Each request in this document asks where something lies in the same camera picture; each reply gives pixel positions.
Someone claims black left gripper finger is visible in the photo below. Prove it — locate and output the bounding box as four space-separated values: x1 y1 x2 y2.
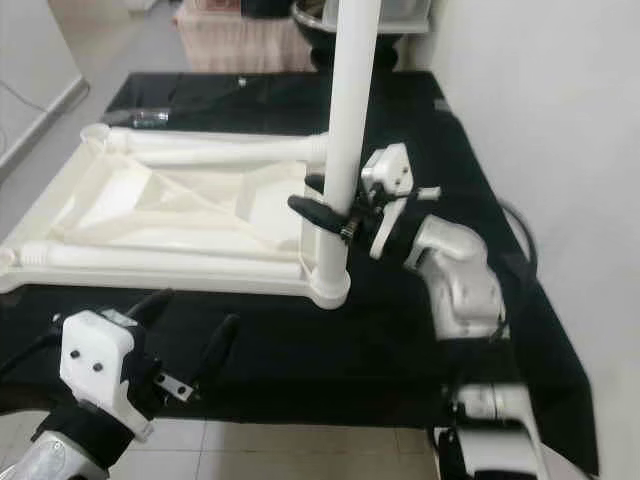
120 288 176 331
203 313 241 386

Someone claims black tablecloth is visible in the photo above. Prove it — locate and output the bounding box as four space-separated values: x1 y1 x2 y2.
0 70 601 476

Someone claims black bowl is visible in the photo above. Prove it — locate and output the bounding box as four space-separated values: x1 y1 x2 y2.
290 0 406 71

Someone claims pink patterned cloth stand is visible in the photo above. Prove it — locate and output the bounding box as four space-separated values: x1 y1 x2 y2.
175 5 321 73

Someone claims clear plastic wrapper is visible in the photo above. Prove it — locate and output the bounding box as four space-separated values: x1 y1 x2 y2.
130 108 171 125

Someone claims clear plastic storage box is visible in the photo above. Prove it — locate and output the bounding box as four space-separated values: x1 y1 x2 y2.
380 0 431 33

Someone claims white baseboard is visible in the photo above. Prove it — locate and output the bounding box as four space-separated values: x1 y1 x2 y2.
0 75 91 176

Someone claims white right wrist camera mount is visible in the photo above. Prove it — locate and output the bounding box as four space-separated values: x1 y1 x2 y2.
360 142 443 261

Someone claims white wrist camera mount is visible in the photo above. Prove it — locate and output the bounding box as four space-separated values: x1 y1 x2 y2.
360 142 443 261
60 308 161 441

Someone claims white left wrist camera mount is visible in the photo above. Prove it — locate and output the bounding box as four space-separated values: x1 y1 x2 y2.
60 308 161 441

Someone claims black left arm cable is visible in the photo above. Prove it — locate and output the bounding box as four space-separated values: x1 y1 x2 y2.
0 325 66 376

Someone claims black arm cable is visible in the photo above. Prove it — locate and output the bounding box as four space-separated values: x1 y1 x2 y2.
0 325 66 376
495 195 541 341

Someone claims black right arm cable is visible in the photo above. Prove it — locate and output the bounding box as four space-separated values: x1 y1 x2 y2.
495 195 541 341

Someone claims thin wall cable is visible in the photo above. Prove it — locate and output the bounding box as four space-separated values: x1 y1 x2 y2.
0 80 53 119

